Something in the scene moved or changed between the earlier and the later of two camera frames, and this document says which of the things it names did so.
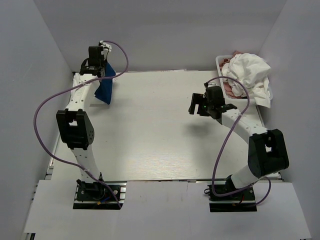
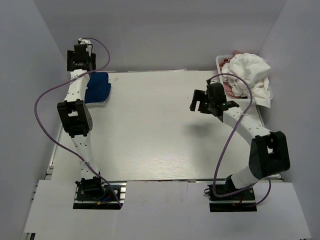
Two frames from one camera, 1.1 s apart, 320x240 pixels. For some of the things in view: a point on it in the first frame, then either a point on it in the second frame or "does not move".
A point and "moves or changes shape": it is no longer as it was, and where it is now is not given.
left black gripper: x=104 y=62 to x=71 y=55
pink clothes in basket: x=227 y=87 does not move
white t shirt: x=247 y=71 does not move
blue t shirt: x=103 y=92 moves or changes shape
